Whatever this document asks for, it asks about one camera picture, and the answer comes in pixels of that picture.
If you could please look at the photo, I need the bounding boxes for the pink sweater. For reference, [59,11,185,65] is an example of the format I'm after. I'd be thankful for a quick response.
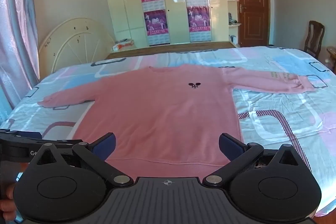
[38,64,318,180]

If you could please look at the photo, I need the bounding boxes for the white orange box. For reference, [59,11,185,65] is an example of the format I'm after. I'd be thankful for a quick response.
[113,39,135,51]

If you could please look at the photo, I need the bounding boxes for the brown wooden door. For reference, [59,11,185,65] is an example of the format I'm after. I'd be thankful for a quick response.
[232,0,271,47]

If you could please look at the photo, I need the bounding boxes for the person's left hand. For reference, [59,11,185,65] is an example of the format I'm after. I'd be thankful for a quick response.
[0,183,19,223]

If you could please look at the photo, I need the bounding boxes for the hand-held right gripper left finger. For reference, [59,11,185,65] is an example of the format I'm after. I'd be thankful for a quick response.
[30,132,134,187]

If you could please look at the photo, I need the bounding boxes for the brown wooden furniture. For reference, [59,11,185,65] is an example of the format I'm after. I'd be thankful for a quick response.
[326,47,336,72]

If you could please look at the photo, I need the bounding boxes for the dark wooden chair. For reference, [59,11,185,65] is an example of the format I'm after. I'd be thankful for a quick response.
[303,21,325,59]

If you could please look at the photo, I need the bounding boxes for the patterned bed sheet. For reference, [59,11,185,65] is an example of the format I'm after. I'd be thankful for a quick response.
[0,46,336,218]

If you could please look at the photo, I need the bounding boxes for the sheer blue pink curtain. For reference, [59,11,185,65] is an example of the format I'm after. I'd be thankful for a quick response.
[0,0,41,125]

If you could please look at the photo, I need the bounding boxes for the wooden bed base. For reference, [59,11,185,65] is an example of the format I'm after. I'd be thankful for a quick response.
[105,41,237,60]

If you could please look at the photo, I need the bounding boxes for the cream round headboard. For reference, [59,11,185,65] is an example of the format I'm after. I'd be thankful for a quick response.
[38,17,116,73]

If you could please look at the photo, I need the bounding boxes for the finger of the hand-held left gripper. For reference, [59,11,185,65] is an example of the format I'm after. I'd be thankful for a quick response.
[0,130,83,148]

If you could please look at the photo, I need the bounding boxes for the cream glossy wardrobe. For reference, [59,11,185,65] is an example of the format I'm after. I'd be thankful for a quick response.
[100,0,234,50]

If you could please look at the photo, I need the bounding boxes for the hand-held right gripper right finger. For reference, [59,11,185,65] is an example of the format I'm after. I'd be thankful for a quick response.
[202,132,306,187]

